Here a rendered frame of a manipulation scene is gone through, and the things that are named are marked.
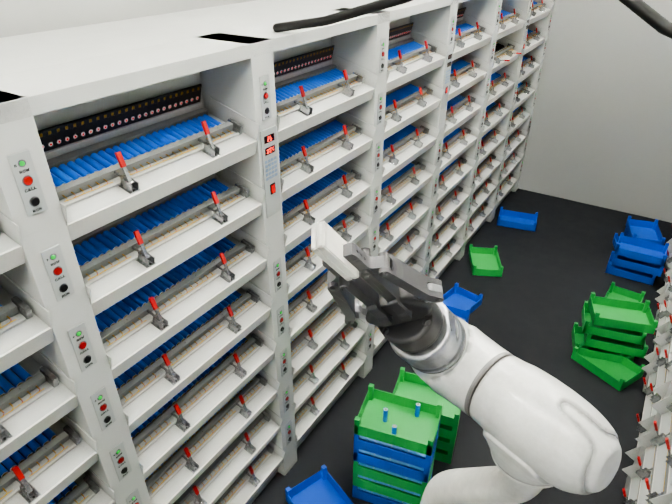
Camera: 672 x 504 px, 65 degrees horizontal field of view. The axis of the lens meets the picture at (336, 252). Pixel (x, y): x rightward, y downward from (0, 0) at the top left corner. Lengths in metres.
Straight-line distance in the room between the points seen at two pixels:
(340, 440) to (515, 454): 1.96
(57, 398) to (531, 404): 1.05
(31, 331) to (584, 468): 1.04
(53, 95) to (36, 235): 0.27
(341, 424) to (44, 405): 1.61
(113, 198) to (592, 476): 1.04
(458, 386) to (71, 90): 0.88
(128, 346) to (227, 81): 0.77
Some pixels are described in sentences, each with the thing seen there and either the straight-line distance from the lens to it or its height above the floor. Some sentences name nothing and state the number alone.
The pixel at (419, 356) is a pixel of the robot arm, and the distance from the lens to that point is 0.67.
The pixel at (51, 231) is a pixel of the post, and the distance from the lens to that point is 1.19.
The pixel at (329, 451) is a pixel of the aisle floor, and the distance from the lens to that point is 2.59.
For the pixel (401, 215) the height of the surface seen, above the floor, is 0.75.
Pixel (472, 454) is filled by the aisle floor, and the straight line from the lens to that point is 2.65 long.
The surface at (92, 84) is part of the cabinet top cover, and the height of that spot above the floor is 1.79.
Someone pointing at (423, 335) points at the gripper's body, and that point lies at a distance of 0.64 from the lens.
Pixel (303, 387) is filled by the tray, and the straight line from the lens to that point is 2.38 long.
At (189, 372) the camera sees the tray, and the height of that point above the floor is 0.93.
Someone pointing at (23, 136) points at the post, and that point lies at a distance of 1.12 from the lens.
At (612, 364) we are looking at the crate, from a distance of 3.34.
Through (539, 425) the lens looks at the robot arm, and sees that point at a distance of 0.68.
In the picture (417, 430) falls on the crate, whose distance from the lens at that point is 2.16.
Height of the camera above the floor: 2.05
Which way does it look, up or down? 31 degrees down
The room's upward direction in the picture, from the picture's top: straight up
